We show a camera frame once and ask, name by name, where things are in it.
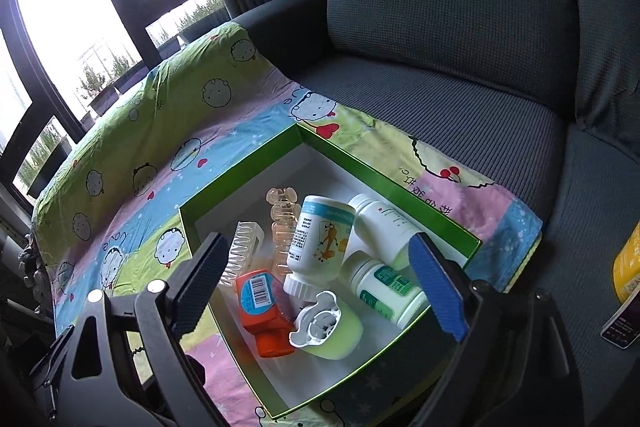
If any small white bottle green label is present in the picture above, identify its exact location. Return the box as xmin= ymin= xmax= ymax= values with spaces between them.
xmin=338 ymin=251 xmax=427 ymax=329

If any pink bottle orange cap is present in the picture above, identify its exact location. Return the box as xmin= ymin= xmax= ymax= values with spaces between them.
xmin=235 ymin=269 xmax=295 ymax=359

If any clear rectangular hair claw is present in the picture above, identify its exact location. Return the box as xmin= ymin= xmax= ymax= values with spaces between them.
xmin=219 ymin=221 xmax=265 ymax=289

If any white plug-in device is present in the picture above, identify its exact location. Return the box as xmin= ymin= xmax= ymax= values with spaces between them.
xmin=288 ymin=291 xmax=363 ymax=361

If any plain white pill bottle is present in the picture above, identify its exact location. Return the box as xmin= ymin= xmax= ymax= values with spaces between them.
xmin=348 ymin=194 xmax=421 ymax=271

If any orange translucent hair claw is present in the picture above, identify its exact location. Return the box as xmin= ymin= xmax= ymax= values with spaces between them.
xmin=266 ymin=187 xmax=302 ymax=282

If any white bottle blue label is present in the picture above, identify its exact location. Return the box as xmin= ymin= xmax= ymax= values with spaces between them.
xmin=283 ymin=195 xmax=355 ymax=301

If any plush toy pile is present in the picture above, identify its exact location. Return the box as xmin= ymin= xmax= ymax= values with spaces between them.
xmin=18 ymin=234 xmax=52 ymax=317

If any colourful cartoon bed sheet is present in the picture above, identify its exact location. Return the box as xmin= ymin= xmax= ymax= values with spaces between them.
xmin=31 ymin=20 xmax=544 ymax=427

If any yellow packet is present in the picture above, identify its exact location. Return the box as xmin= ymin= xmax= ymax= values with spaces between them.
xmin=613 ymin=222 xmax=640 ymax=303

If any green cardboard box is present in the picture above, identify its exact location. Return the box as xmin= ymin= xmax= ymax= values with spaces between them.
xmin=180 ymin=124 xmax=480 ymax=419

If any black planter box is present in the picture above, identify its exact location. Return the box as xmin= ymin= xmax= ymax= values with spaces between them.
xmin=90 ymin=84 xmax=119 ymax=116

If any dark grey sofa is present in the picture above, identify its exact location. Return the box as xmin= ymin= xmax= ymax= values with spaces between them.
xmin=238 ymin=0 xmax=639 ymax=426

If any black window frame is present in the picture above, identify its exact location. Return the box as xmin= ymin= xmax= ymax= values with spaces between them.
xmin=0 ymin=0 xmax=231 ymax=203

